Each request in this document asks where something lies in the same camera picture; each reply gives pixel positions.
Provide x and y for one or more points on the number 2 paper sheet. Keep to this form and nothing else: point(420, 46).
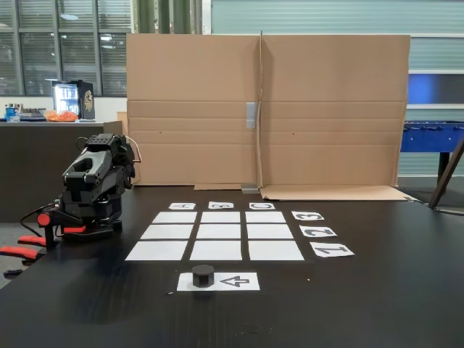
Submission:
point(331, 235)

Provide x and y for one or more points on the red and black clamp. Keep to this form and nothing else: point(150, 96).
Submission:
point(43, 219)

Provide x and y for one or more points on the small cardboard box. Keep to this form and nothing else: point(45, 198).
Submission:
point(112, 127)

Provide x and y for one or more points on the black mini fridge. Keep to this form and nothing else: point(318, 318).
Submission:
point(87, 99)

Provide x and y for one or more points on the letter B paper sheet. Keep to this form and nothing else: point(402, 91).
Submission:
point(211, 207)

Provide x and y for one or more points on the letter C paper sheet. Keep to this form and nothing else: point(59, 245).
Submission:
point(252, 207)

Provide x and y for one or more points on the black octagonal token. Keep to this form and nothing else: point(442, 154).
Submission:
point(203, 277)

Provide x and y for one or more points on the large brown cardboard panel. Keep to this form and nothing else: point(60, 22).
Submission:
point(333, 72)
point(192, 72)

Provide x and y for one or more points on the number 1 paper sheet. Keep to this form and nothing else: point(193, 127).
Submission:
point(348, 253)

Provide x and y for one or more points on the orange bag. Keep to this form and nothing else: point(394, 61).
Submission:
point(61, 116)

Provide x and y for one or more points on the blue and white carton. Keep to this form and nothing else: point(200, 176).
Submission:
point(12, 113)

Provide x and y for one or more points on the blue foosball table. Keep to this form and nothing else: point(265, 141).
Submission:
point(427, 139)

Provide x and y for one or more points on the brown wooden easel leg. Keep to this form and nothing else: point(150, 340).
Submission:
point(444, 177)

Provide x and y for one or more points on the dark counter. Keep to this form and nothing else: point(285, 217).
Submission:
point(32, 163)

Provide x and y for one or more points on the grey tape strip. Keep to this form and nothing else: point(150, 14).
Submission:
point(251, 115)
point(249, 189)

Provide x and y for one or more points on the letter A paper sheet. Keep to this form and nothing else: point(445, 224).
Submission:
point(172, 208)

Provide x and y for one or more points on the number 3 paper sheet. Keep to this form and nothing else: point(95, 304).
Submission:
point(295, 214)

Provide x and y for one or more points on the white arrow paper sheet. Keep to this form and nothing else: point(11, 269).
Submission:
point(253, 282)

